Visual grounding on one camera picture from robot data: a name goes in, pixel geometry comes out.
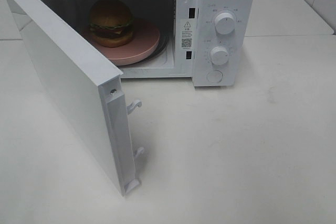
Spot pink round plate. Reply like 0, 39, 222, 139
81, 18, 160, 66

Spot white microwave door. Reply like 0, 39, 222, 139
7, 0, 144, 195

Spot burger with lettuce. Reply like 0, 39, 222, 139
89, 0, 134, 48

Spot glass microwave turntable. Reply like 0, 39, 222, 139
141, 34, 169, 63

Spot white lower microwave knob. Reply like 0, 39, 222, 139
210, 46, 229, 66

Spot white microwave knob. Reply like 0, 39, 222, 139
214, 10, 236, 35
210, 46, 229, 66

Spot white warning label sticker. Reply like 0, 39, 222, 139
179, 18, 196, 49

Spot white microwave oven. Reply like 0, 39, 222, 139
7, 0, 253, 89

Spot white upper microwave knob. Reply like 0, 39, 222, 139
214, 10, 236, 35

